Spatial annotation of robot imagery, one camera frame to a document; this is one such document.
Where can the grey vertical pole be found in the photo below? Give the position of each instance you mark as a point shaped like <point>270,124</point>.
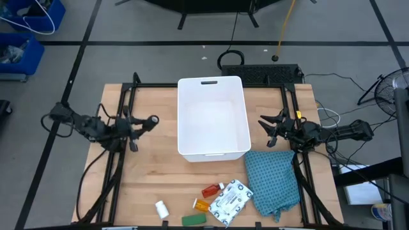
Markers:
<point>402,127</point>

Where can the white blue-printed gauze packet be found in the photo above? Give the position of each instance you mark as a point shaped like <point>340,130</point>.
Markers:
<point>230,201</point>

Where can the orange pill bottle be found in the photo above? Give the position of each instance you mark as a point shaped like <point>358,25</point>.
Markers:
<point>203,206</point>

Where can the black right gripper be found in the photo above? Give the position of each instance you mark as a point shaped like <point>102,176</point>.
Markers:
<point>289,129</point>

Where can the red bottle with white cap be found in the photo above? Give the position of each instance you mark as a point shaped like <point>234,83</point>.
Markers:
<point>211,191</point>

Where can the white perforated plastic basket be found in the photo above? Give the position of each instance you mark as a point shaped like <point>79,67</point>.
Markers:
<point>214,127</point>

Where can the white plastic bottle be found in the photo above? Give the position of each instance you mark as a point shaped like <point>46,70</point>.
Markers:
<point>162,211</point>

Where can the blue storage bin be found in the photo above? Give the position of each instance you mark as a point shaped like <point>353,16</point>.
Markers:
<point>32,60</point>
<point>54,16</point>

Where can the silver aluminium strip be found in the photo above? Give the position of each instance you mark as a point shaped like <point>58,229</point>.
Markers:
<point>295,228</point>
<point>119,228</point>

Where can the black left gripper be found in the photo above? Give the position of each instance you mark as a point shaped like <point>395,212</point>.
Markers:
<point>128,129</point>

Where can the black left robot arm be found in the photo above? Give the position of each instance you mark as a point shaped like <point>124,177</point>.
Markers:
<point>92,127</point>

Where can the black metal table frame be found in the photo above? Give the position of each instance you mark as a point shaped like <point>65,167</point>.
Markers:
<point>153,85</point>

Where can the black desk beam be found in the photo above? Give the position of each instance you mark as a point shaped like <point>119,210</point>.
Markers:
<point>367,174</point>

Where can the black standing fan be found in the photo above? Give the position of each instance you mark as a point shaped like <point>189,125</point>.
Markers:
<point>388,92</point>

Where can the teal patterned cloth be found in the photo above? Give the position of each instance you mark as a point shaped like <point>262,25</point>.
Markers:
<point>271,182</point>

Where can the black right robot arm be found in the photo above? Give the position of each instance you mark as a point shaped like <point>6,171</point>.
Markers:
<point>345,131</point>

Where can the black stand with legs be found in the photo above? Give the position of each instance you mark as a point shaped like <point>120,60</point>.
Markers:
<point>207,4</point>

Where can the white flat box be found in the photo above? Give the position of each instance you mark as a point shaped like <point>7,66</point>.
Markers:
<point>361,191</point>

